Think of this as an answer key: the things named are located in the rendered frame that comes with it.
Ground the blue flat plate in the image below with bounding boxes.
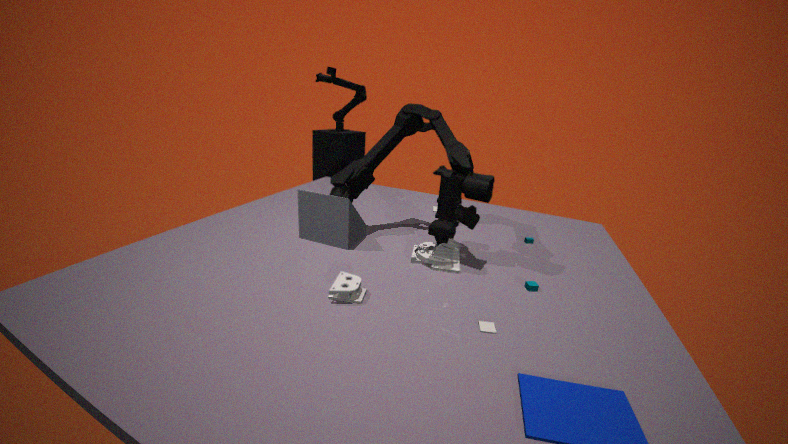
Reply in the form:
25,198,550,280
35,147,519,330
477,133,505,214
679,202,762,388
517,373,648,444

